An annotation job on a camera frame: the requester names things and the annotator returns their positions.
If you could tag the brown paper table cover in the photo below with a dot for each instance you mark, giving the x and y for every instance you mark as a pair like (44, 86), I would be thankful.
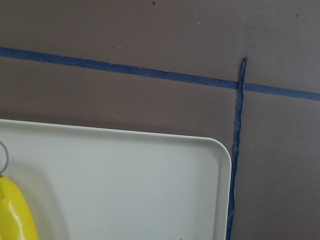
(181, 67)

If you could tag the white bear tray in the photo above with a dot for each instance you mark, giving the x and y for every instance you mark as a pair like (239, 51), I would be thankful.
(84, 183)

